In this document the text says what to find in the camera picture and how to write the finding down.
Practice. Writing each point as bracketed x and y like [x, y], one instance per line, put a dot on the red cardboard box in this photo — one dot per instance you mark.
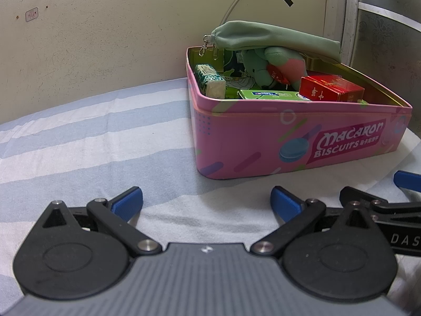
[322, 89]

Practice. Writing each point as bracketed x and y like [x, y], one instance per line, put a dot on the green fabric zip pouch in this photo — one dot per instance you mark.
[263, 36]

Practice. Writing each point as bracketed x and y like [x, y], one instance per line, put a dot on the pink biscuit tin box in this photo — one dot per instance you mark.
[250, 138]

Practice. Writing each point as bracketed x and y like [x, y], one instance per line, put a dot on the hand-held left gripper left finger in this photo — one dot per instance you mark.
[126, 202]

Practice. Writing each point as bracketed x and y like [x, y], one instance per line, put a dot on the blue white striped bed sheet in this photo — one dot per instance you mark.
[98, 144]

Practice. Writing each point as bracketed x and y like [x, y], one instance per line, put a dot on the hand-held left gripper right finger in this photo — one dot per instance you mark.
[284, 204]

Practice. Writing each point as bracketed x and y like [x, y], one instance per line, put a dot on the lime green wet wipes packet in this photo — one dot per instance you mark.
[273, 94]

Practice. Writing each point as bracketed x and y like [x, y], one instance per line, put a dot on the aluminium frame frosted window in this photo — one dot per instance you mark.
[350, 13]

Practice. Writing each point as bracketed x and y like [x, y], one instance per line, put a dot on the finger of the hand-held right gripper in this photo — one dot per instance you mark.
[368, 196]
[408, 179]

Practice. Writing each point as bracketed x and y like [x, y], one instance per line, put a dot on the small pink wall sticker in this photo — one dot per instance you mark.
[32, 14]

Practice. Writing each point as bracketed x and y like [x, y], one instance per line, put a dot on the white green tissue pack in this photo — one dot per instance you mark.
[210, 82]

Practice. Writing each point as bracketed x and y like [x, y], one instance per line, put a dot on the green plush toy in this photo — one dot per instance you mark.
[259, 69]

